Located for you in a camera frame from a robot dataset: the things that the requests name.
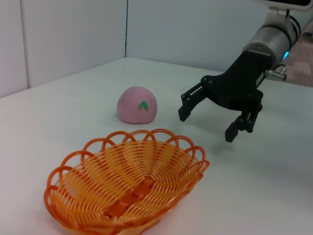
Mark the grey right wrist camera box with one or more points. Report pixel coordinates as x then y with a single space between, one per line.
283 2

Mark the pink peach with green leaf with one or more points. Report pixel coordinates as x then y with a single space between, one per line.
132 105

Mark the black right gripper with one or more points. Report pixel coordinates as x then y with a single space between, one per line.
239 83

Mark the orange plastic woven basket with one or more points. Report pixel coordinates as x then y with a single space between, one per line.
117 186

